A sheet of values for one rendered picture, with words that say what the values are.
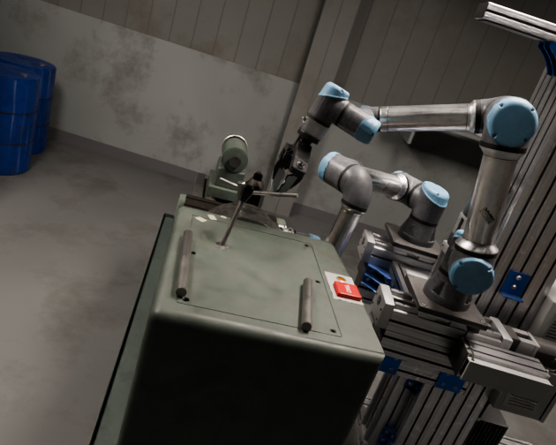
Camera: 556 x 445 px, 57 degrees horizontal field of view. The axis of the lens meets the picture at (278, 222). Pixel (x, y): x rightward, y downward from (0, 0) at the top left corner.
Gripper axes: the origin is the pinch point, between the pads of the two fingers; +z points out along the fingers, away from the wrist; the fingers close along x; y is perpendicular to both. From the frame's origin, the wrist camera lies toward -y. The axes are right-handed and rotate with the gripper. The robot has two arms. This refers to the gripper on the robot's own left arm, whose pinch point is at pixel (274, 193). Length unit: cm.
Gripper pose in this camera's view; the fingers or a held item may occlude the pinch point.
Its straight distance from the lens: 151.7
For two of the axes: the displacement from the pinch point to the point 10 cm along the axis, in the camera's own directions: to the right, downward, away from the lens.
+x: -8.6, -4.4, -2.6
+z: -5.1, 8.0, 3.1
